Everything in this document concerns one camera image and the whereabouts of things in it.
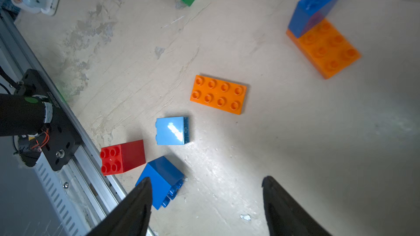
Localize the orange lego brick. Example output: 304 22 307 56
190 75 247 115
286 19 361 79

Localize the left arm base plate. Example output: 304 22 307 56
15 69 82 172

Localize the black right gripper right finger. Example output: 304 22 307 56
262 176 330 236

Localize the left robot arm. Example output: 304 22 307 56
1 94 53 137

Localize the white cable duct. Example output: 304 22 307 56
35 155 89 236

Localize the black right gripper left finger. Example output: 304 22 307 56
88 178 153 236

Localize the light blue lego brick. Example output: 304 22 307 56
155 116 190 145

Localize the red lego brick left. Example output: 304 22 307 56
100 140 146 176

